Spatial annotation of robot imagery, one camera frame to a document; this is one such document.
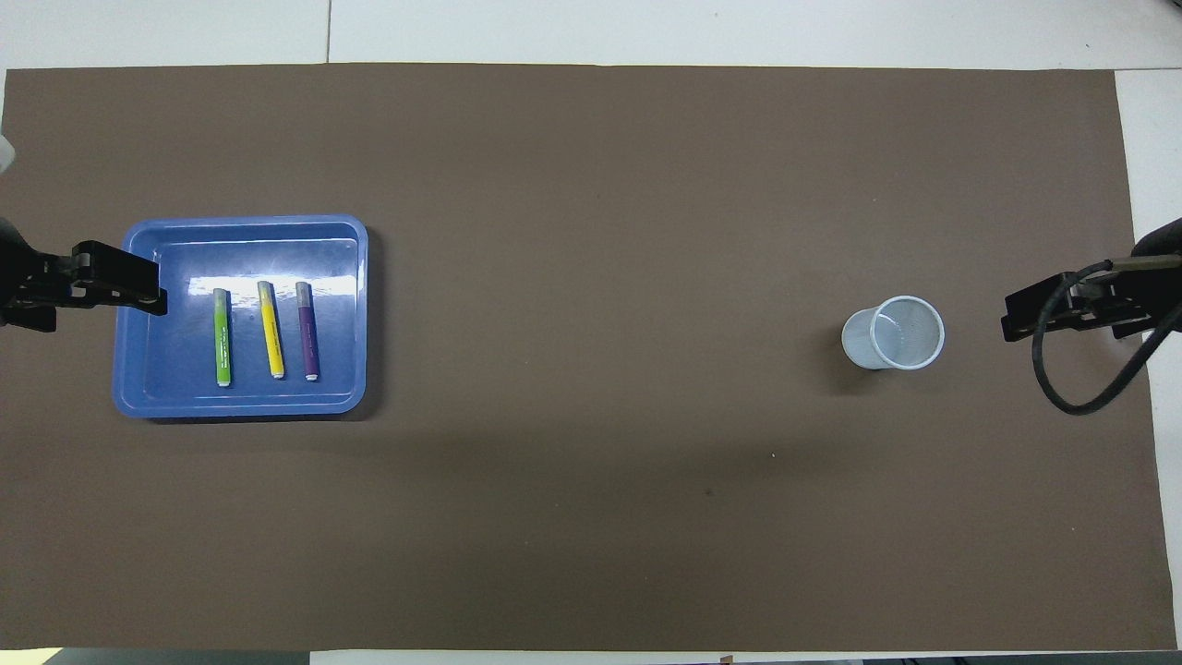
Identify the purple marker pen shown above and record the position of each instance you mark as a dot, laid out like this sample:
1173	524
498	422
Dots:
308	337

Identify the brown table mat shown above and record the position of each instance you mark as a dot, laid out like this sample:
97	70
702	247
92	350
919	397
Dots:
591	231

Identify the yellow marker pen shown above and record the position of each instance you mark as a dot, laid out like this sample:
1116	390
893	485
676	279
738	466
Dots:
271	332

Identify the translucent plastic cup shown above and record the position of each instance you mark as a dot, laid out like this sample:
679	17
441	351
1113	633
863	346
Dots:
894	334

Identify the blue plastic tray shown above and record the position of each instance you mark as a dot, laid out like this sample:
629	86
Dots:
185	392

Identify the green marker pen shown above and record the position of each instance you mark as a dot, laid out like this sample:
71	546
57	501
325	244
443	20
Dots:
223	342

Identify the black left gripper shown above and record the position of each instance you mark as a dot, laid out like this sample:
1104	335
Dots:
23	277

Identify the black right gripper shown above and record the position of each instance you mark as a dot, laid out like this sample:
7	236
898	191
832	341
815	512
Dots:
1159	249

